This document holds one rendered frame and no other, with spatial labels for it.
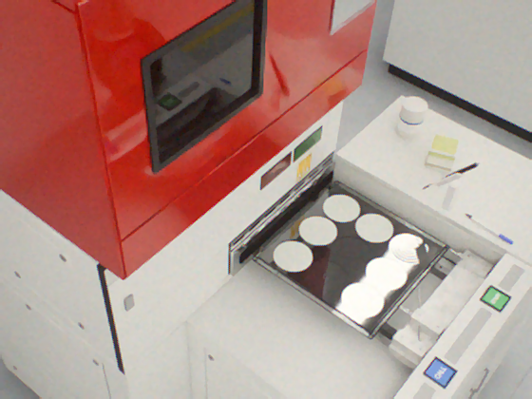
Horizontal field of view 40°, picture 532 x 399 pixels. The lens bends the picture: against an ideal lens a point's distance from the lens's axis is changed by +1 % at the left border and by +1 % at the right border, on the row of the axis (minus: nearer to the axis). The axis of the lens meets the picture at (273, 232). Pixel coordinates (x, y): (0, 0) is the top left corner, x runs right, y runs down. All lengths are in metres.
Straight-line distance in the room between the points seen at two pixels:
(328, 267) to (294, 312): 0.14
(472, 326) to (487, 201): 0.40
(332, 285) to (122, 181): 0.75
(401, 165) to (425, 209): 0.15
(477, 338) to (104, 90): 1.03
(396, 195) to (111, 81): 1.07
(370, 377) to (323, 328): 0.17
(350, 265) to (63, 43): 1.03
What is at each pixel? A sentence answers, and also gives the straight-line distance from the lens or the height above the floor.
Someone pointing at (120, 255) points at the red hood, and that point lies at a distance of 1.34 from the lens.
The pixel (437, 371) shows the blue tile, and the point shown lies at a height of 0.96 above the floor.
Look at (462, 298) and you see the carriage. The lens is 1.87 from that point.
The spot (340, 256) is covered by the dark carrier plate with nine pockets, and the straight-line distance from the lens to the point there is 1.86.
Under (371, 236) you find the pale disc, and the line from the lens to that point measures 1.92.
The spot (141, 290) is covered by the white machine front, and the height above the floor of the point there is 1.08.
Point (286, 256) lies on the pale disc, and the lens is 1.84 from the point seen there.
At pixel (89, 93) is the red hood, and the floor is 1.67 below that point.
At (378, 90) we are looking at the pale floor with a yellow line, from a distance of 3.85.
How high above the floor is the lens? 2.33
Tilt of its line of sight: 49 degrees down
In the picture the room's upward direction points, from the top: 5 degrees clockwise
